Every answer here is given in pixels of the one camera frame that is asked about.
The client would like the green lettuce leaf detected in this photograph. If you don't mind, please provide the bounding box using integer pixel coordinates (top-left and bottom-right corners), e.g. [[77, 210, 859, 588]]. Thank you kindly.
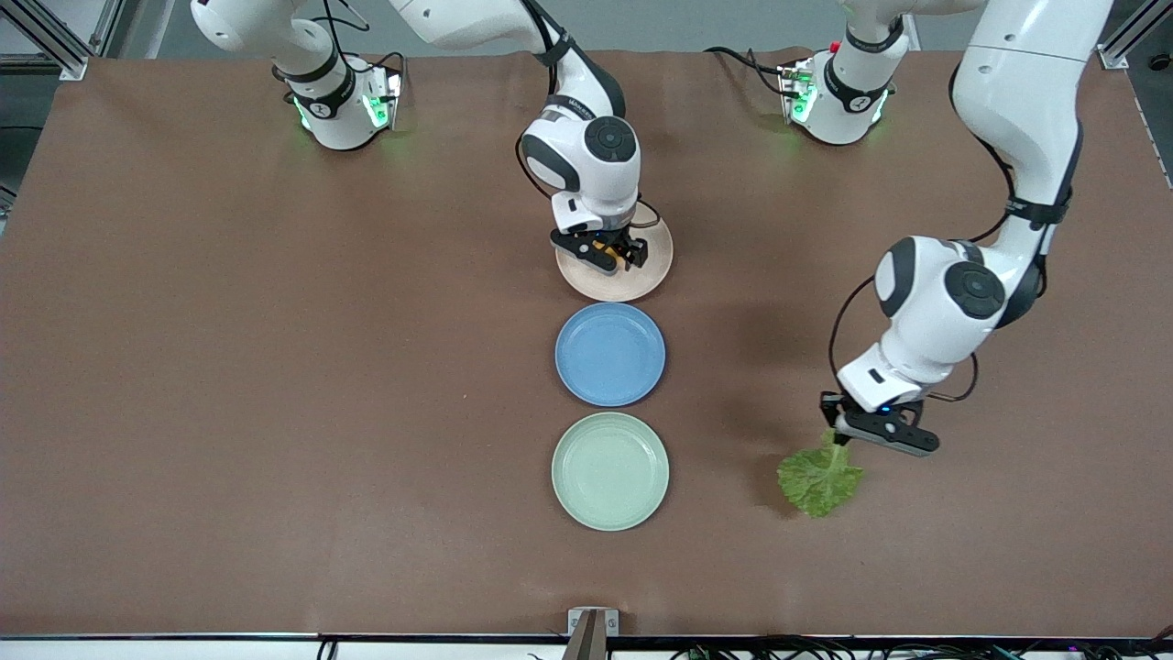
[[777, 429, 865, 520]]

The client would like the pink round plate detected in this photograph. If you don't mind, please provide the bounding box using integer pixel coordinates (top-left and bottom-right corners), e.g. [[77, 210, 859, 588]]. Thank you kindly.
[[555, 200, 674, 303]]

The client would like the blue round plate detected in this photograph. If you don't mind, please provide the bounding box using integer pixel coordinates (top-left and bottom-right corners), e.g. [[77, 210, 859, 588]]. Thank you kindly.
[[554, 302, 667, 408]]

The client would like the light green round plate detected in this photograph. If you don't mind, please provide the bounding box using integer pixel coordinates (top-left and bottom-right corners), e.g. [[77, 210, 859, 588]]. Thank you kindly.
[[551, 412, 671, 533]]

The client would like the brown table mat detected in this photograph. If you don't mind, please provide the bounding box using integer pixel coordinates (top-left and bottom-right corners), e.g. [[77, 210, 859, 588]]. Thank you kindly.
[[0, 48, 1173, 639]]

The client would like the black arm base cable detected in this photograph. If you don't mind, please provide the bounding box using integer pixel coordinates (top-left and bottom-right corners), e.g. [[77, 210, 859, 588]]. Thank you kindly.
[[704, 46, 791, 98]]

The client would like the grey metal camera bracket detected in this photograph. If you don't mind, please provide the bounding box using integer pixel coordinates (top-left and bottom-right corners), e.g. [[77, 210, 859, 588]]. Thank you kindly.
[[561, 607, 620, 660]]

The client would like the aluminium frame profile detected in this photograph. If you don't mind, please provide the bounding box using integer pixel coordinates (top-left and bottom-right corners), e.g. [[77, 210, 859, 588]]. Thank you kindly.
[[0, 0, 148, 82], [1098, 0, 1157, 71]]

